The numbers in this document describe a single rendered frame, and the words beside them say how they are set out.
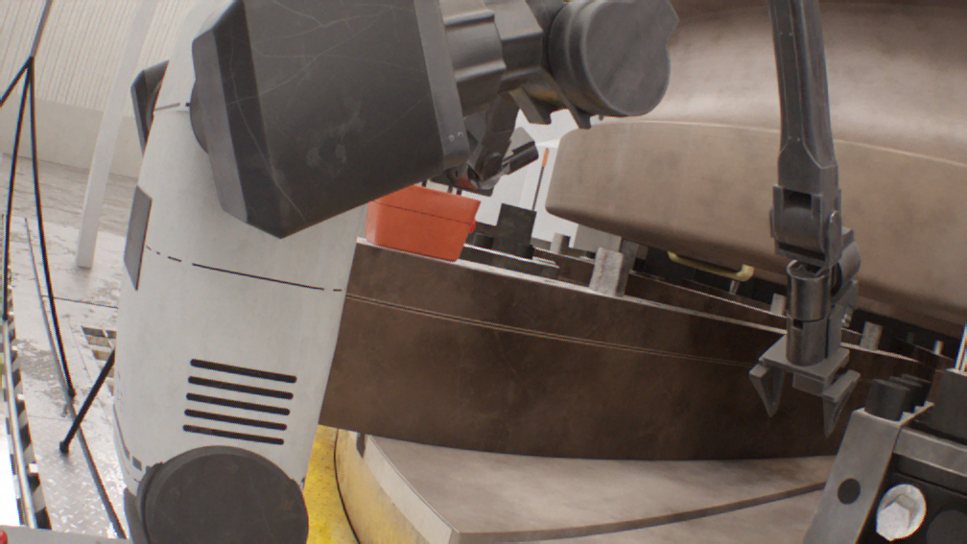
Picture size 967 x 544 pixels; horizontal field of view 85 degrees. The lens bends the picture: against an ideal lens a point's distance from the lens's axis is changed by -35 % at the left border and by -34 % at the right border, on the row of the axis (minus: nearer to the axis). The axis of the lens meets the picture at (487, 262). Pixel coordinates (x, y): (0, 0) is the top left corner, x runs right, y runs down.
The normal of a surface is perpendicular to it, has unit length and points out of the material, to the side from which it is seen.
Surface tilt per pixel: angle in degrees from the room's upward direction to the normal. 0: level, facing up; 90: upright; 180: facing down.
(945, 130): 72
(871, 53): 90
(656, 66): 90
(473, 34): 81
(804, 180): 112
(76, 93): 90
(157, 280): 90
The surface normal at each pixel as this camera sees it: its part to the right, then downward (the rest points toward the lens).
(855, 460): -0.71, -0.13
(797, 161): -0.82, 0.22
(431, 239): 0.32, 0.25
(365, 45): 0.57, 0.19
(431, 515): -0.86, -0.18
